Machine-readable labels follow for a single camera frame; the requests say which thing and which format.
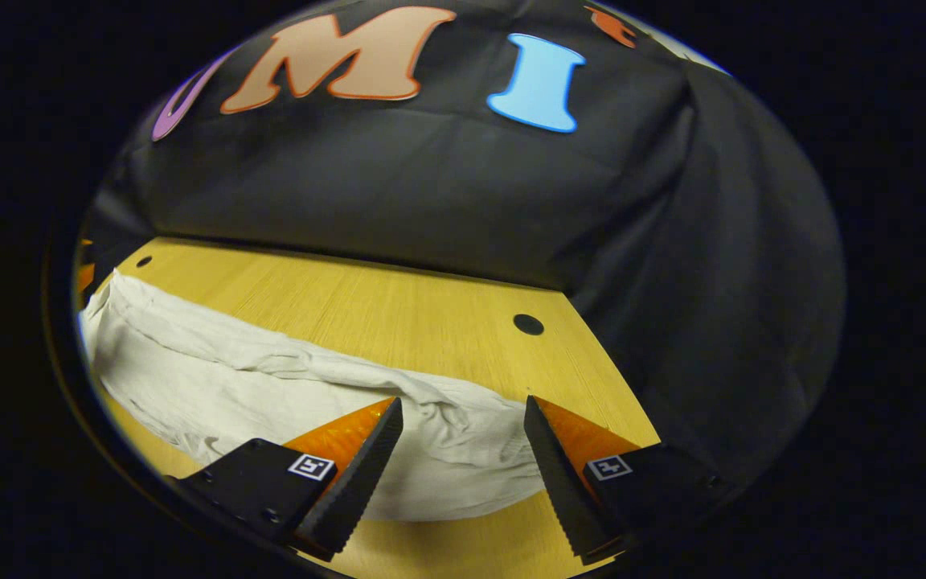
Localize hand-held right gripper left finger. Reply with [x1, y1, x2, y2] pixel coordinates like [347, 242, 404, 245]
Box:
[166, 397, 404, 562]

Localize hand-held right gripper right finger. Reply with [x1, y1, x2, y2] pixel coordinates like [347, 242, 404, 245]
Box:
[523, 394, 733, 565]

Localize white jeans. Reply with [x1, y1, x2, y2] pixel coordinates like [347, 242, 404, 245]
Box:
[80, 269, 548, 522]

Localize black backdrop cloth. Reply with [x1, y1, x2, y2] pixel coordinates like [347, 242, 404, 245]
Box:
[77, 0, 846, 483]

